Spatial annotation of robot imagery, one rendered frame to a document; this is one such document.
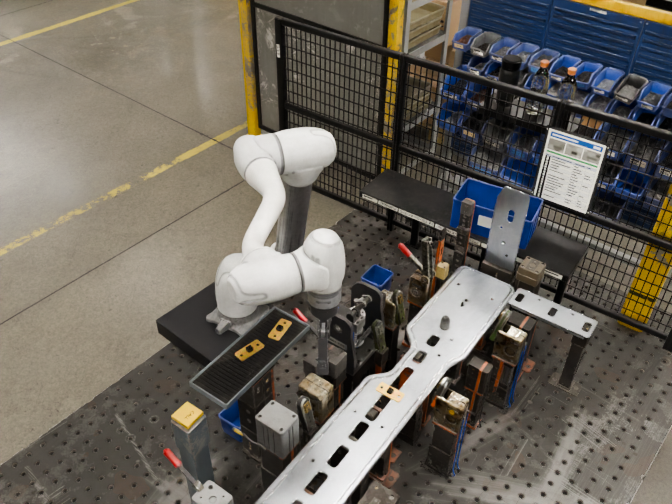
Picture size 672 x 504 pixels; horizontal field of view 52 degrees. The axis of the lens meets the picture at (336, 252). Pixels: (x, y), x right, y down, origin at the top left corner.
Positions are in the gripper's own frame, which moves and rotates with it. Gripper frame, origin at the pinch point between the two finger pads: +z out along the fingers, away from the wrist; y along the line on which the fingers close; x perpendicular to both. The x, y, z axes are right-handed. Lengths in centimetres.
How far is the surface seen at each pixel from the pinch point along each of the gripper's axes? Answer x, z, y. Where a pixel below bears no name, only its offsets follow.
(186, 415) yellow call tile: -35.3, 5.1, 18.7
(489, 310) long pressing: 55, 21, -40
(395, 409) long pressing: 21.3, 21.0, 2.7
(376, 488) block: 14.9, 18.3, 30.3
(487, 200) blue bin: 61, 12, -93
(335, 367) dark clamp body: 3.3, 14.4, -7.2
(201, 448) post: -32.5, 17.4, 20.2
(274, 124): -45, 98, -303
